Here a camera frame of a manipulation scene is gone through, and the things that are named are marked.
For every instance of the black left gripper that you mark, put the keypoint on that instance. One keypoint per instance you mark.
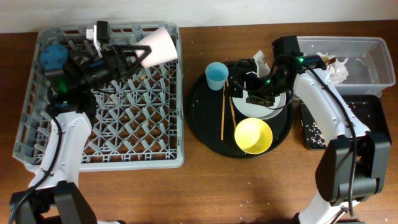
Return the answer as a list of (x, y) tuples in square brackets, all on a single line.
[(111, 56)]

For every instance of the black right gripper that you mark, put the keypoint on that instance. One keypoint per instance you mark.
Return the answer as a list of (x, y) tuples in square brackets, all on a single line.
[(239, 77)]

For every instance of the pink plastic cup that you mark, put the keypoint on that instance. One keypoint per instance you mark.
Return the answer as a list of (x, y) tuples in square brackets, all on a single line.
[(162, 48)]

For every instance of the light blue plastic cup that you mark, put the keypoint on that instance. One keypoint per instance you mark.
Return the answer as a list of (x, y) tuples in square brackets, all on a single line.
[(216, 75)]

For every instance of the yellow bowl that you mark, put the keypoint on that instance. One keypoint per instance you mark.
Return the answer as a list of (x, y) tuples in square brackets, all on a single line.
[(253, 136)]

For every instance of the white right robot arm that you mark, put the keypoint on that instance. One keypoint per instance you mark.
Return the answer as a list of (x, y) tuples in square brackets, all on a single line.
[(353, 166)]

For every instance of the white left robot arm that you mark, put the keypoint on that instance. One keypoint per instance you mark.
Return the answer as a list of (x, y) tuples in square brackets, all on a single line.
[(53, 195)]

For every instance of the grey plastic dishwasher rack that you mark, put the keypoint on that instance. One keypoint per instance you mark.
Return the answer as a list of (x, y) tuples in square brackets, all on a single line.
[(138, 124)]

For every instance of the white round plate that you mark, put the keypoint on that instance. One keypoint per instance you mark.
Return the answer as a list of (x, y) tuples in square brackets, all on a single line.
[(256, 111)]

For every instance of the right wooden chopstick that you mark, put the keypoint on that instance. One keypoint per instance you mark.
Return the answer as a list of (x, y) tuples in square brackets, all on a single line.
[(231, 107)]

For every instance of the wooden chopstick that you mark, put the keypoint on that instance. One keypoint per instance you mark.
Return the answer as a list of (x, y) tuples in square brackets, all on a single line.
[(223, 113), (231, 107)]

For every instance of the round black tray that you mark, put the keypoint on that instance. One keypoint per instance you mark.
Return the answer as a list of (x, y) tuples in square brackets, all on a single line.
[(203, 113)]

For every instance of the left wooden chopstick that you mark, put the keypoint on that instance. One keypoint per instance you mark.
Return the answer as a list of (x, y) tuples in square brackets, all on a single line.
[(223, 113)]

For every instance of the rice and peanut shell scraps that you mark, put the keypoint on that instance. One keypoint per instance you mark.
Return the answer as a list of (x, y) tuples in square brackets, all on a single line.
[(312, 136)]

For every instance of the brown printed wrapper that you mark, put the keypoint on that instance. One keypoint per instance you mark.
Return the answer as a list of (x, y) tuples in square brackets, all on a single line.
[(328, 61)]

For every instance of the crumpled white paper napkin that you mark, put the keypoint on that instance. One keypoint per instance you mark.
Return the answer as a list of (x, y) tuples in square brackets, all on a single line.
[(338, 70)]

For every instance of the black rectangular tray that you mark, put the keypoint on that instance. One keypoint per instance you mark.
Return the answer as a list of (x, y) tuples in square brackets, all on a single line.
[(368, 109)]

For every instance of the clear plastic bin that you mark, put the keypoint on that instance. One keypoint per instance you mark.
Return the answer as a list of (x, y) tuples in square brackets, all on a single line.
[(367, 59)]

